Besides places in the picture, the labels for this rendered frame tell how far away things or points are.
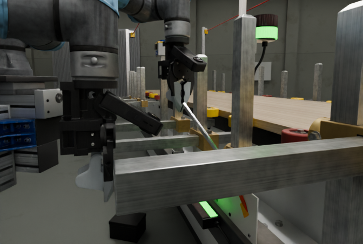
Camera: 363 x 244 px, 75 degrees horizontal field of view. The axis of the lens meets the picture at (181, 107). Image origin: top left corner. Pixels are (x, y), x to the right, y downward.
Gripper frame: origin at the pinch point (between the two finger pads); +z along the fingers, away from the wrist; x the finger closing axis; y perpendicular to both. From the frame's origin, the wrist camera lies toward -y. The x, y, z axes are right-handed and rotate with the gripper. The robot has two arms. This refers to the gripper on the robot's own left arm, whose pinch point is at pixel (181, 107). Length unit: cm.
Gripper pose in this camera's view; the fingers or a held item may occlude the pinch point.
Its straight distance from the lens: 69.1
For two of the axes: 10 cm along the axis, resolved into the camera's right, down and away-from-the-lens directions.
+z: 0.0, 9.9, 1.1
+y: -6.1, -0.9, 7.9
